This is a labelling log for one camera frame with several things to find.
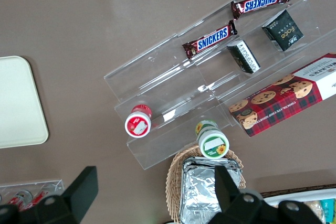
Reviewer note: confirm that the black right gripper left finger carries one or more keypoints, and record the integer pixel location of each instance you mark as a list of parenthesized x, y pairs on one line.
[(78, 195)]

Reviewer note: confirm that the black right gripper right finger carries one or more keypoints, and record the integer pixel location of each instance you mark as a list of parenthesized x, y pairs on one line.
[(236, 205)]

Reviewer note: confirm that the light wicker basket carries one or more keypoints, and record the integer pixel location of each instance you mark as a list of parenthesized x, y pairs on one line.
[(173, 182)]

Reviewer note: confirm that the cream plastic tray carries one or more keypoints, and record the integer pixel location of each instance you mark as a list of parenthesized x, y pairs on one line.
[(18, 103)]

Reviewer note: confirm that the clear acrylic bottle rack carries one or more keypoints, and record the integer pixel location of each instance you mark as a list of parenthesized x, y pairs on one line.
[(52, 184)]

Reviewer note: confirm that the red Coca-Cola bottle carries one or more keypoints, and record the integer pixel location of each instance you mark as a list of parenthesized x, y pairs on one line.
[(40, 197), (23, 196)]

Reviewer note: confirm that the stack of foil containers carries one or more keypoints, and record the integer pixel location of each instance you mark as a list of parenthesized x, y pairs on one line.
[(199, 192)]

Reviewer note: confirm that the white rectangular snack bin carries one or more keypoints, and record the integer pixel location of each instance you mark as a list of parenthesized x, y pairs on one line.
[(288, 195)]

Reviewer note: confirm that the green lidded yogurt cup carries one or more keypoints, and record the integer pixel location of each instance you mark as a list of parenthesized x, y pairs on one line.
[(213, 145)]

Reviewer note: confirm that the rice cracker snack bag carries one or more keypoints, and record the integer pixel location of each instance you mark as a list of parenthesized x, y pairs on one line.
[(313, 209)]

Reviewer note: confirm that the red lidded yogurt cup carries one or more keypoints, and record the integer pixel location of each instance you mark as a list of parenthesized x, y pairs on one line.
[(137, 125)]

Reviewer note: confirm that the teal snack pack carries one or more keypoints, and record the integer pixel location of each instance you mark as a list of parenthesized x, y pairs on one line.
[(329, 209)]

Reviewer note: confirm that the red tartan Walkers cookie box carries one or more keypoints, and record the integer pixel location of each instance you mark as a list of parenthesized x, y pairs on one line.
[(278, 103)]

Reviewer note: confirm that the clear acrylic tiered stand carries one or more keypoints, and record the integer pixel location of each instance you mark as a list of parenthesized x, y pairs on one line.
[(157, 77)]

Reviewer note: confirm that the small black tea box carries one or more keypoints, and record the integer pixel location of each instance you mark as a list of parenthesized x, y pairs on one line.
[(283, 31), (244, 57)]

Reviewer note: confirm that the Snickers chocolate bar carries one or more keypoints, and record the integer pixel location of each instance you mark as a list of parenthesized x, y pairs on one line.
[(210, 41), (261, 1)]

